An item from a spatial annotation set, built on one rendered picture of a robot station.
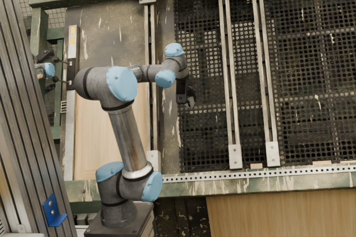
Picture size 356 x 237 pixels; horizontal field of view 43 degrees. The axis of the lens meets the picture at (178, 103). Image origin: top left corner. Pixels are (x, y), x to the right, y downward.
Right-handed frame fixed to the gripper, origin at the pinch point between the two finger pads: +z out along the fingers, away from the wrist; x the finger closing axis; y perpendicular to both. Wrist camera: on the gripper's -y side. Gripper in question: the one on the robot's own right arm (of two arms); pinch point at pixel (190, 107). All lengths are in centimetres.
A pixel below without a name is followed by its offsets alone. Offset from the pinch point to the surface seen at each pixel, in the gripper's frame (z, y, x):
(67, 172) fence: 37, -10, 78
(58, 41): 5, 68, 97
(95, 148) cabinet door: 34, 4, 63
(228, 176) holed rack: 43.0, -10.0, -11.8
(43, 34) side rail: -1, 69, 104
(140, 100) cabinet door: 23, 29, 38
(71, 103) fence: 19, 25, 79
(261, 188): 48, -15, -29
